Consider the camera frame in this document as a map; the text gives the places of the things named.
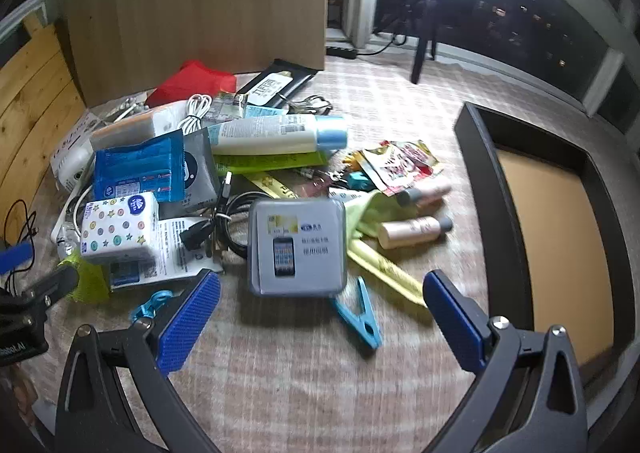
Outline black cable with plug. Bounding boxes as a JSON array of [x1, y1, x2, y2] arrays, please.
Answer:
[[180, 172, 251, 264]]

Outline white printed card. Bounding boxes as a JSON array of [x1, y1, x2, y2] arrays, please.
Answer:
[[110, 218, 211, 289]]

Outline blue carabiner clip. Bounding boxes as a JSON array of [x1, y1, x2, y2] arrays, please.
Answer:
[[130, 289, 173, 324]]

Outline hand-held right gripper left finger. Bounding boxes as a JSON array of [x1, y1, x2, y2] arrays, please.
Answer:
[[55, 269, 222, 453]]

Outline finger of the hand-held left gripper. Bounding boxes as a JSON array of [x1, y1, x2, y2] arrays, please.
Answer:
[[10, 265, 81, 329], [0, 242, 35, 275]]

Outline white cable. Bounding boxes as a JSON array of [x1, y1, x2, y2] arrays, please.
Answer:
[[177, 94, 213, 134]]

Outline black container tray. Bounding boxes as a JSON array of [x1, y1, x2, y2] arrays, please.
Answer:
[[454, 102, 626, 384]]

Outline metal eyelash curler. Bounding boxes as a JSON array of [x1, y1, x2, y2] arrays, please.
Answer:
[[285, 95, 333, 116]]

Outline thin black cable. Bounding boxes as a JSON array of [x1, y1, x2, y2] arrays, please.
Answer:
[[0, 198, 41, 279]]

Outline yellow paper strip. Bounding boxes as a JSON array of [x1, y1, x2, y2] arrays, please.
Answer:
[[245, 173, 301, 198]]

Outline silver earbuds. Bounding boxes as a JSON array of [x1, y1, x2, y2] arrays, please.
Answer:
[[107, 95, 146, 124]]

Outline black pouch white label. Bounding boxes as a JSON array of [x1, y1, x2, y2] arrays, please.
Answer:
[[235, 59, 318, 108]]

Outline light brown wooden board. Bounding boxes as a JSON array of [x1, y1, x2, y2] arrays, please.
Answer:
[[65, 0, 331, 108]]

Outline red pouch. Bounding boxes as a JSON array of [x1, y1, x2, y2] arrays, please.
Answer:
[[147, 60, 237, 106]]

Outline pine plank panel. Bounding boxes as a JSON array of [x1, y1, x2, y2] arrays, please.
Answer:
[[0, 23, 86, 214]]

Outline star print tissue pack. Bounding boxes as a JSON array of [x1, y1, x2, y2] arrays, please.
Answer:
[[80, 192, 160, 264]]

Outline printed yellow packet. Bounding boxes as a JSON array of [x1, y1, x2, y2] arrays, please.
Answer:
[[212, 92, 248, 120]]

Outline green cloth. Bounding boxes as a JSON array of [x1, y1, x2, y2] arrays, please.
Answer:
[[345, 190, 401, 239]]

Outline yellow-green packet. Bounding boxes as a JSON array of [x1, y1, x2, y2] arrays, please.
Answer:
[[60, 253, 111, 304]]

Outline yellow sachet strip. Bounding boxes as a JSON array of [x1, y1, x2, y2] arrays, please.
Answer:
[[345, 238, 431, 306]]

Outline green packet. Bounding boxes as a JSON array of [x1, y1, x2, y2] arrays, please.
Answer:
[[212, 150, 331, 176]]

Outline black tripod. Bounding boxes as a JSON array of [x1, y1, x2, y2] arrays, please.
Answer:
[[380, 0, 456, 84]]

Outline red yellow snack packet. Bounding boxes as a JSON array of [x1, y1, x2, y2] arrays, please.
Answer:
[[362, 140, 446, 196]]

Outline light blue card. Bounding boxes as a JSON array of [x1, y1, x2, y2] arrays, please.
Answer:
[[245, 105, 286, 121]]

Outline orange white tissue pack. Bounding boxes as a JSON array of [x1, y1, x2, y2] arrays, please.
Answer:
[[90, 100, 191, 148]]

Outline white cardboard box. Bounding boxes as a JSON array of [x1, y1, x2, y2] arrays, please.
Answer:
[[52, 110, 101, 154]]

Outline white plastic device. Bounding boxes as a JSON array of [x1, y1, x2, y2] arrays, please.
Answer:
[[50, 143, 96, 194]]

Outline blue wet wipes packet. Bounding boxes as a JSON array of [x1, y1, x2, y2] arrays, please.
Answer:
[[94, 129, 186, 204]]

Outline white tube blue cap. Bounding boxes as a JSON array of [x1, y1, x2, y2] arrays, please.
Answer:
[[207, 114, 348, 156]]

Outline pink bottle grey cap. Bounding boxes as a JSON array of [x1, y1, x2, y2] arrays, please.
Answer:
[[377, 215, 455, 250], [397, 178, 453, 206]]

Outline blue clothespin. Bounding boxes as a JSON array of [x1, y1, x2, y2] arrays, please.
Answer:
[[332, 277, 382, 350]]

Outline grey packet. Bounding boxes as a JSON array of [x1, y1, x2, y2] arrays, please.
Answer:
[[172, 128, 226, 214]]

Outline small orange snack packet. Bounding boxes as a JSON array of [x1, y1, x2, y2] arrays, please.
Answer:
[[345, 150, 373, 174]]

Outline grey tin box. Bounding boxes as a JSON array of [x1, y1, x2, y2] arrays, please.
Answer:
[[247, 198, 348, 296]]

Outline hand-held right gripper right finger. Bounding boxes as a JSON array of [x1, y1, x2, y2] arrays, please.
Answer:
[[422, 269, 588, 453]]

